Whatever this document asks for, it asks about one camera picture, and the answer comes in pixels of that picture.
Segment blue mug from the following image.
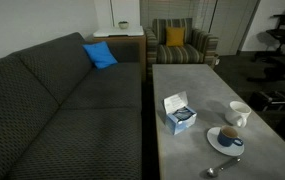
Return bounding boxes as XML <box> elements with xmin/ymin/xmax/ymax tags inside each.
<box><xmin>217</xmin><ymin>125</ymin><xmax>245</xmax><ymax>148</ymax></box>

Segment white mug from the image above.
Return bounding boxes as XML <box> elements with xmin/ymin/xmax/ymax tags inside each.
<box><xmin>224</xmin><ymin>100</ymin><xmax>252</xmax><ymax>129</ymax></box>

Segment blue tea bag box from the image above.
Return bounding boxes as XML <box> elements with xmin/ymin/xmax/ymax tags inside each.
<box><xmin>162</xmin><ymin>90</ymin><xmax>198</xmax><ymax>136</ymax></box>

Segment striped armchair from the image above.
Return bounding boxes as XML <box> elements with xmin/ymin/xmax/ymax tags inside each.
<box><xmin>144</xmin><ymin>17</ymin><xmax>220</xmax><ymax>76</ymax></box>

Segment wooden side table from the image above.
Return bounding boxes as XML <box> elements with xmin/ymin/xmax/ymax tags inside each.
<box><xmin>93</xmin><ymin>34</ymin><xmax>147</xmax><ymax>83</ymax></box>

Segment blue throw pillow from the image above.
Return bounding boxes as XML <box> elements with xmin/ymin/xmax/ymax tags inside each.
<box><xmin>82</xmin><ymin>40</ymin><xmax>119</xmax><ymax>70</ymax></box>

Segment white board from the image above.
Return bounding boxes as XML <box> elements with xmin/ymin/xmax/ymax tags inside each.
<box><xmin>92</xmin><ymin>25</ymin><xmax>145</xmax><ymax>38</ymax></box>

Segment yellow cushion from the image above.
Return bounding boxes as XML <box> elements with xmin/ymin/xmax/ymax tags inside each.
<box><xmin>165</xmin><ymin>26</ymin><xmax>186</xmax><ymax>48</ymax></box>

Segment wicker waste basket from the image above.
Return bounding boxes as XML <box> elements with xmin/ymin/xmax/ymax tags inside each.
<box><xmin>213</xmin><ymin>53</ymin><xmax>222</xmax><ymax>68</ymax></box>

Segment dark grey patterned sofa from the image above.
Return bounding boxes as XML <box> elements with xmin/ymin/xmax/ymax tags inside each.
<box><xmin>0</xmin><ymin>31</ymin><xmax>143</xmax><ymax>180</ymax></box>

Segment black floor lamp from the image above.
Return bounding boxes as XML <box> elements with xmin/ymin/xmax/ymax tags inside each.
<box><xmin>209</xmin><ymin>0</ymin><xmax>219</xmax><ymax>34</ymax></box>

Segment white saucer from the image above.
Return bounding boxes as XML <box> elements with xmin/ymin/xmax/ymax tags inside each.
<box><xmin>206</xmin><ymin>126</ymin><xmax>246</xmax><ymax>157</ymax></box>

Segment metal spoon grey handle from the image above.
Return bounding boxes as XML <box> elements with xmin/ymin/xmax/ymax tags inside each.
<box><xmin>206</xmin><ymin>157</ymin><xmax>242</xmax><ymax>179</ymax></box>

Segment black case with straps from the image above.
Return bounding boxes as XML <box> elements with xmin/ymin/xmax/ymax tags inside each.
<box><xmin>248</xmin><ymin>89</ymin><xmax>285</xmax><ymax>112</ymax></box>

